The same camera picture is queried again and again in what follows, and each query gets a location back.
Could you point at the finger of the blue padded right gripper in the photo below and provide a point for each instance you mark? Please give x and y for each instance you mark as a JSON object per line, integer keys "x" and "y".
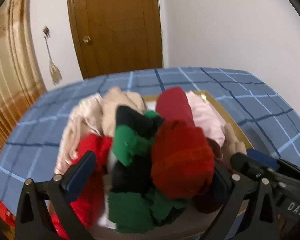
{"x": 263, "y": 158}

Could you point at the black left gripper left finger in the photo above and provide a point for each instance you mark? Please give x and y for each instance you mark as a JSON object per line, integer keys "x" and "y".
{"x": 33, "y": 220}

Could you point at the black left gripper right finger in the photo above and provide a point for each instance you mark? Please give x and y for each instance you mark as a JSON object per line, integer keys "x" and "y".
{"x": 250, "y": 206}

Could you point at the bright red underwear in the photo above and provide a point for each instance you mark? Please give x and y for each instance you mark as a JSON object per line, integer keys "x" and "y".
{"x": 90, "y": 202}

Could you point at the light pink underwear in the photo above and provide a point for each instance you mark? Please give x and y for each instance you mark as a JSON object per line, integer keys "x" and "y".
{"x": 205, "y": 117}

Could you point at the dark red underwear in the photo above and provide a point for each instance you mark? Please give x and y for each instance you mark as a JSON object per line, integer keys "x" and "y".
{"x": 182, "y": 159}

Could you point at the green and black underwear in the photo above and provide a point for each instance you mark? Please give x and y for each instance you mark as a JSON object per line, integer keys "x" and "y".
{"x": 135, "y": 204}

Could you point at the beige underwear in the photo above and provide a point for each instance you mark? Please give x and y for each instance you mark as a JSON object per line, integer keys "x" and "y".
{"x": 94, "y": 114}

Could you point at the cream rolled garment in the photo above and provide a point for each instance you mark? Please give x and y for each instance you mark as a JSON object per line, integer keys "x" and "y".
{"x": 231, "y": 145}

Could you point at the blue plaid bedspread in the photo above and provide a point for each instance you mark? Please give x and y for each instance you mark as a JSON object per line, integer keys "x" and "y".
{"x": 269, "y": 123}

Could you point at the beige striped curtain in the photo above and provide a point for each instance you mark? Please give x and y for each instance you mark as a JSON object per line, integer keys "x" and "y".
{"x": 20, "y": 80}

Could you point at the hanging curtain tassel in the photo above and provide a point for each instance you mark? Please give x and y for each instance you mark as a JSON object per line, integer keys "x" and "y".
{"x": 54, "y": 71}

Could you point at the brass door knob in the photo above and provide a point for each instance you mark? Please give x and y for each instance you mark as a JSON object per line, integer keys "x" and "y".
{"x": 86, "y": 39}

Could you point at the brown wooden door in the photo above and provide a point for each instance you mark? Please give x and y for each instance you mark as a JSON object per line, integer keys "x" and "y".
{"x": 125, "y": 35}

